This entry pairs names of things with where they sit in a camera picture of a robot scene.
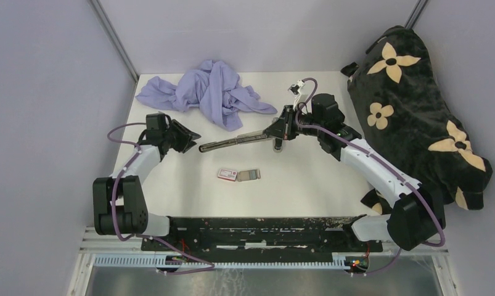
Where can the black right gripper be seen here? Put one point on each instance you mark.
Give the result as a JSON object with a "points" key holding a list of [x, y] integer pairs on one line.
{"points": [[277, 128]]}

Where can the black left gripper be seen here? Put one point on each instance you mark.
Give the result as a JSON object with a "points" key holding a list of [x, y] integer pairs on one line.
{"points": [[185, 143]]}

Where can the beige black stapler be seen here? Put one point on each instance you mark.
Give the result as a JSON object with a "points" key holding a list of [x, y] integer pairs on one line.
{"points": [[256, 136]]}

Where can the red white staple box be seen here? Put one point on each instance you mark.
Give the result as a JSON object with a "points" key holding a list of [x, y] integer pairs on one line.
{"points": [[234, 175]]}

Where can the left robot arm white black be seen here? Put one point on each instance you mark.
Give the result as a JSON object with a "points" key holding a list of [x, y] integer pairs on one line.
{"points": [[120, 208]]}

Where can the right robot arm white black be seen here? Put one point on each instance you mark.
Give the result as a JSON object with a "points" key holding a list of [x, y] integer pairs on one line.
{"points": [[416, 216]]}

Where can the purple crumpled cloth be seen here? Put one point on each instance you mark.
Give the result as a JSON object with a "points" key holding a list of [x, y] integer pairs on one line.
{"points": [[214, 88]]}

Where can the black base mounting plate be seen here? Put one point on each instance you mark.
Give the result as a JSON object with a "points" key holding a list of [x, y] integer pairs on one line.
{"points": [[266, 240]]}

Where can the black floral plush pillow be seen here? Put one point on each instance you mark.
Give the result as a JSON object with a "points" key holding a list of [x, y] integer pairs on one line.
{"points": [[405, 118]]}

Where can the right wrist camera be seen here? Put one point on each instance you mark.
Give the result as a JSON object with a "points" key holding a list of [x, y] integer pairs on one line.
{"points": [[296, 90]]}

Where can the aluminium rail frame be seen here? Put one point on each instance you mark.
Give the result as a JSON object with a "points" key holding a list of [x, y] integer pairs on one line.
{"points": [[155, 253]]}

